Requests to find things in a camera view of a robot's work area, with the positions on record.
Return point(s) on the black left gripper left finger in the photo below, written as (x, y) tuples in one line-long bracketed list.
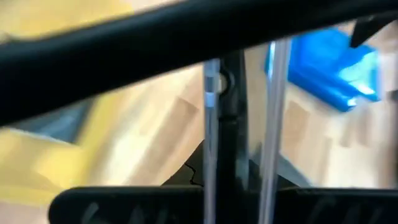
[(191, 174)]

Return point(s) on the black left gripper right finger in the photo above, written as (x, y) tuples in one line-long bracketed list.
[(289, 177)]

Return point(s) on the blue cloth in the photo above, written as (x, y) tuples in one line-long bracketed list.
[(317, 53)]

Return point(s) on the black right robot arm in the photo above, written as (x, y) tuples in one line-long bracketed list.
[(124, 62)]

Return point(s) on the yellow translucent bin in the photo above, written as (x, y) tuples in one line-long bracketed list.
[(31, 161)]

